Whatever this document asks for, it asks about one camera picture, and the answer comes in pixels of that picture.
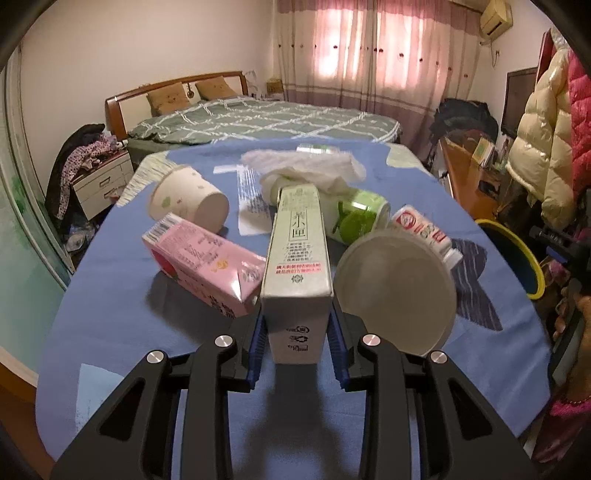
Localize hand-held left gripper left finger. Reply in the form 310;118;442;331
51;305;266;480

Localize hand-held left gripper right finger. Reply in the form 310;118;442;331
325;307;541;480

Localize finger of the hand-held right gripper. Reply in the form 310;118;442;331
529;225;576;260

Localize dark bin with yellow rim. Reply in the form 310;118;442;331
475;219;546;302

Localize grey-green drink carton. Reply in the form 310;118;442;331
261;184;334;365

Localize pink drink carton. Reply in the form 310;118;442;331
141;213;267;319

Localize green and white tube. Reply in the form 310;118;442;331
322;187;392;245

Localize white tissue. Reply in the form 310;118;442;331
242;148;367;195

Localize person's right hand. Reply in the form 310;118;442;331
553;294;581;344

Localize white round plastic lid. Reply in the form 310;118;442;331
333;230;458;357

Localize cream puffer jacket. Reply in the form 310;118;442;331
505;46;579;232

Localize wooden desk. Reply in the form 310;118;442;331
438;136;509;219

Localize red puffer jacket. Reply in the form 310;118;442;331
566;50;591;222

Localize blue printed cloth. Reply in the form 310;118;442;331
36;137;552;480

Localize red and white tube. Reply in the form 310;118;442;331
392;204;464;271

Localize black flat screen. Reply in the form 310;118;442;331
501;67;539;137

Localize dark bag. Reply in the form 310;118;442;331
431;98;500;140

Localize clear plastic wrapper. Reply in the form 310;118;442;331
236;166;279;237

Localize white paper cup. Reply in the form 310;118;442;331
148;165;230;233

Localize small clear green container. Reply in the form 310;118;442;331
295;143;341;156

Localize white nightstand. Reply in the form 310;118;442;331
71;151;135;220

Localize bed with green plaid bedding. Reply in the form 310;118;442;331
105;71;403;158

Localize pink and beige curtains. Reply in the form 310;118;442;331
276;0;491;114

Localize pile of clothes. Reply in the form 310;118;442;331
45;123;124;220

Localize frosted glass sliding door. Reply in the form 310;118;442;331
0;46;75;370

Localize brown pillow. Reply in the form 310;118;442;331
146;83;190;116
195;77;238;100

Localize wall air conditioner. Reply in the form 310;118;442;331
478;0;514;43

